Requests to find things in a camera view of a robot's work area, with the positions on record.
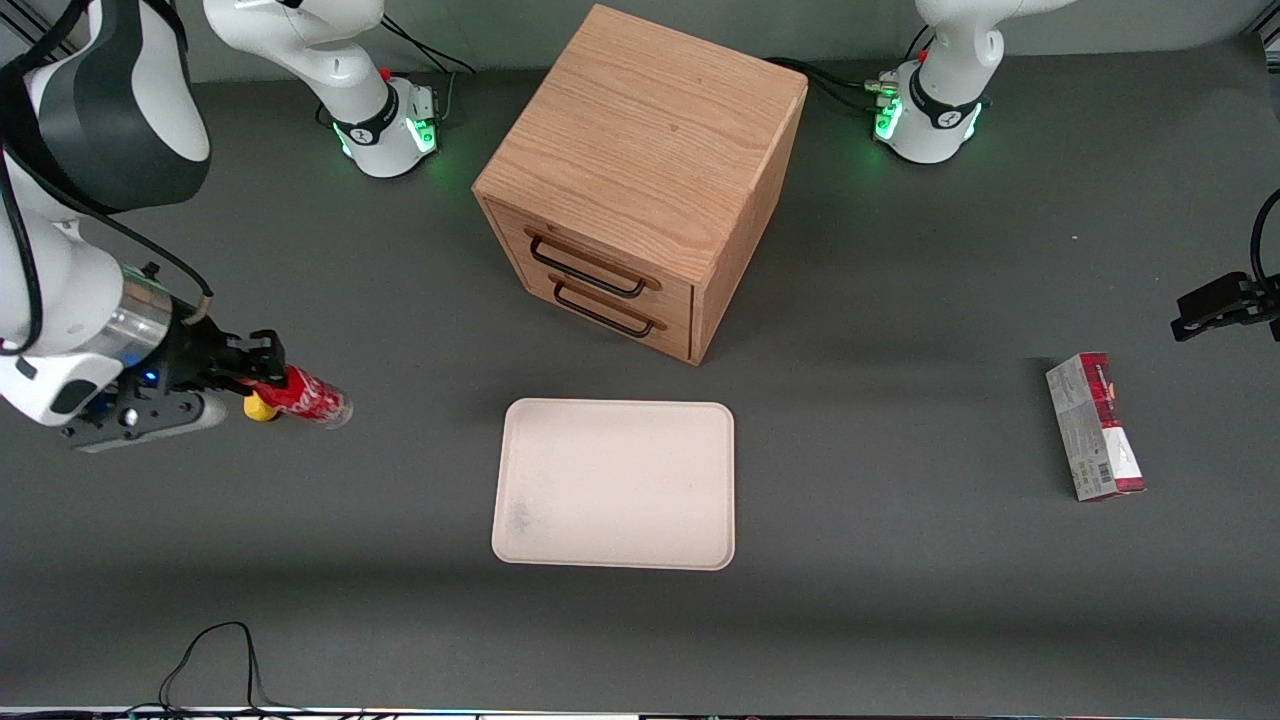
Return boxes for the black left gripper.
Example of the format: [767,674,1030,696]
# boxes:
[1171,271,1280,344]

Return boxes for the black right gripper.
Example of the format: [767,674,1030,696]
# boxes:
[148,318,289,403]

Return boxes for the red coke bottle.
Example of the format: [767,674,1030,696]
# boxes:
[258,364,355,430]

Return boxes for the cream plastic tray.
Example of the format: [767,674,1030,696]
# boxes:
[491,398,737,572]

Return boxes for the grey and red carton box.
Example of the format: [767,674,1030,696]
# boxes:
[1045,351,1147,503]

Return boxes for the wooden drawer front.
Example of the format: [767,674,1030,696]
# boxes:
[495,203,696,323]
[520,262,694,362]

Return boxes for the wooden drawer cabinet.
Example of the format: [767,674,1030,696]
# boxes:
[472,4,809,367]

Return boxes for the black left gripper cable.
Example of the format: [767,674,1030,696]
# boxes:
[1249,188,1280,289]

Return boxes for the black looped cable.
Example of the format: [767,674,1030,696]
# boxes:
[100,621,366,717]

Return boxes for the black metal drawer handle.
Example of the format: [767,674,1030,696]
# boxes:
[527,232,649,300]
[551,278,657,339]

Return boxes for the black right arm base cables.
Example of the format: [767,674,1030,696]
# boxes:
[316,18,483,129]

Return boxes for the black arm base cables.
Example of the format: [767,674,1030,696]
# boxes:
[764,24,939,117]
[316,18,483,129]

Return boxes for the black left arm base cables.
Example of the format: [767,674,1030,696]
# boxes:
[764,24,939,117]

